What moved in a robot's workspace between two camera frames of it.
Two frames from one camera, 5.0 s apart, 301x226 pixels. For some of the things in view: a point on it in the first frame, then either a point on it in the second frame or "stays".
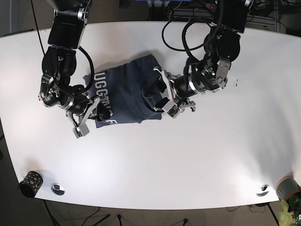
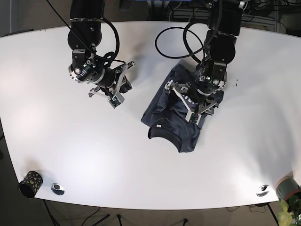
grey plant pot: (287, 186) stays
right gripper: (176, 104) to (195, 109)
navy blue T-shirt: (131, 90) to (164, 112)
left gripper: (103, 113) to (114, 97)
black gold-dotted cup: (31, 185) stays
